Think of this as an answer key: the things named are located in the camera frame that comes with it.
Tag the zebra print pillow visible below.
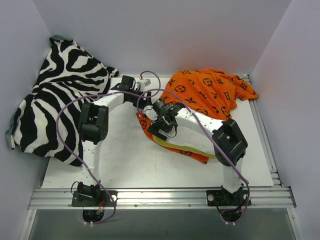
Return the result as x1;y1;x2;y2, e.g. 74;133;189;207
5;35;119;167

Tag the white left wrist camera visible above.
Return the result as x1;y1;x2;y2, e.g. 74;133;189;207
136;78;151;91

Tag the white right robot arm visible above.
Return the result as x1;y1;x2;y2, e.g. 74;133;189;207
143;99;248;205

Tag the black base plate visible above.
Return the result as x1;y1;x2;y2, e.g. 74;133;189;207
71;190;115;207
206;188;249;207

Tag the orange patterned pillowcase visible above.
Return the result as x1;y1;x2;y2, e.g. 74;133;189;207
136;67;260;165

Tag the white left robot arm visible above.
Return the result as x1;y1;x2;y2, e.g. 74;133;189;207
76;75;151;206

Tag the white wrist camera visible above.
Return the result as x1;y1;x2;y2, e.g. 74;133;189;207
136;78;151;91
144;108;158;122

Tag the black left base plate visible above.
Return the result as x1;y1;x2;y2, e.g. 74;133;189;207
71;190;115;207

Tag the white pillow yellow side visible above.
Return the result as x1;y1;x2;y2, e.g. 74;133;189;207
151;126;216;159

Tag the aluminium mounting rail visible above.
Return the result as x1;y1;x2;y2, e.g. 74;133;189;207
28;187;296;210

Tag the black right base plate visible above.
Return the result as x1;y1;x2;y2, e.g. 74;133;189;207
206;188;249;207

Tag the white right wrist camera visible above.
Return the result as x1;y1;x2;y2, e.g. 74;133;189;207
144;108;158;122

